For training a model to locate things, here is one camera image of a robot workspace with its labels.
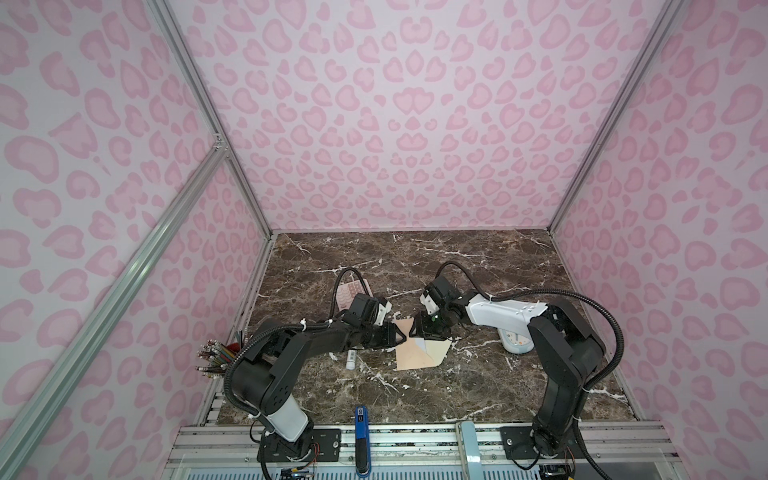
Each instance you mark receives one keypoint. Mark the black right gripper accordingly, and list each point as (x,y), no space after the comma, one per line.
(421,328)

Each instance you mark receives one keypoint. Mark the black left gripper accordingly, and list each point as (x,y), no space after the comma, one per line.
(389,338)

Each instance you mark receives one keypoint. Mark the peach pink envelope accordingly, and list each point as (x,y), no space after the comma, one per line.
(410,357)

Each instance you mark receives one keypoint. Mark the white glue stick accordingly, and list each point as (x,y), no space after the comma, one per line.
(351,360)

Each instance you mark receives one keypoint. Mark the white letter paper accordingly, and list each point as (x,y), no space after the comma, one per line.
(420,343)

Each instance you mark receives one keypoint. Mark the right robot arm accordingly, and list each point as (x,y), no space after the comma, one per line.
(546,322)

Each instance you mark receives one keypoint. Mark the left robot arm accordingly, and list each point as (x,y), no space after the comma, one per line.
(261,378)

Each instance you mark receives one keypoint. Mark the pink desk calculator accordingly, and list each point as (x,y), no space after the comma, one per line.
(346,293)

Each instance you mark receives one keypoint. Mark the white round clock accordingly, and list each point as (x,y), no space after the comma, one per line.
(516,342)

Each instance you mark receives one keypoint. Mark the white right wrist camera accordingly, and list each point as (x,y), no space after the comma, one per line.
(429,304)

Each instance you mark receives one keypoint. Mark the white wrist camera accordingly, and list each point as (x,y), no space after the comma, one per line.
(384,307)
(429,304)

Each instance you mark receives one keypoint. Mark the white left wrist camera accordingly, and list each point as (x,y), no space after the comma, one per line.
(384,307)

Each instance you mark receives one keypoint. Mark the blue black tool on rail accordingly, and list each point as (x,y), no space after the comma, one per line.
(362,454)

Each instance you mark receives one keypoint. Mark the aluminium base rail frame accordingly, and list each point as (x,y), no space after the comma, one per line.
(625,450)

